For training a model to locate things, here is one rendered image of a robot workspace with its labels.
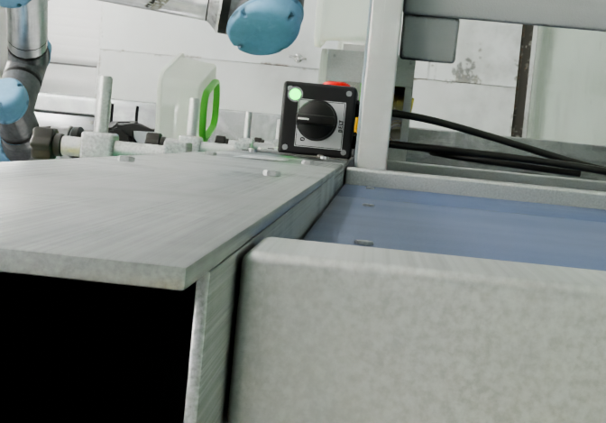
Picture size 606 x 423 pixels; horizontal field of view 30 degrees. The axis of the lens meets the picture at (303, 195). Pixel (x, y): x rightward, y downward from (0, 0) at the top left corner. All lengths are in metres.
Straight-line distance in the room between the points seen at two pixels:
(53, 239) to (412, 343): 0.09
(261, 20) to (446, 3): 0.64
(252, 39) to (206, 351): 1.63
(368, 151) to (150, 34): 4.53
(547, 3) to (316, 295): 1.00
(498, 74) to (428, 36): 4.39
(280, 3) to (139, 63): 3.93
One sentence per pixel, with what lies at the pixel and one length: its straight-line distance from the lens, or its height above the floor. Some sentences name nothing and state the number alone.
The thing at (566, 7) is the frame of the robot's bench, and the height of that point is 0.54.
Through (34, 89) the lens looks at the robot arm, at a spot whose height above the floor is 1.38.
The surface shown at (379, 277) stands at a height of 0.73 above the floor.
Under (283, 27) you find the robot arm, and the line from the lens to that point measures 1.82.
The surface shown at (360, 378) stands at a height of 0.73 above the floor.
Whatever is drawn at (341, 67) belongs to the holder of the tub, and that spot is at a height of 0.80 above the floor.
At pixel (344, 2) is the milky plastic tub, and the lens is 1.51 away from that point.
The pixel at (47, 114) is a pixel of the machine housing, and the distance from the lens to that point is 2.96.
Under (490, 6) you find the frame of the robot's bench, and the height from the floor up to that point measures 0.62.
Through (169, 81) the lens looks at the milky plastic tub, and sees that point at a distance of 2.04.
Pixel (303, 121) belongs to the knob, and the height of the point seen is 0.81.
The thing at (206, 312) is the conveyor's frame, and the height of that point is 0.76.
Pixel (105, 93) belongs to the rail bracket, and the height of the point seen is 0.95.
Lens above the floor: 0.73
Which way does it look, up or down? 3 degrees up
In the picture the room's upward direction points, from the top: 84 degrees counter-clockwise
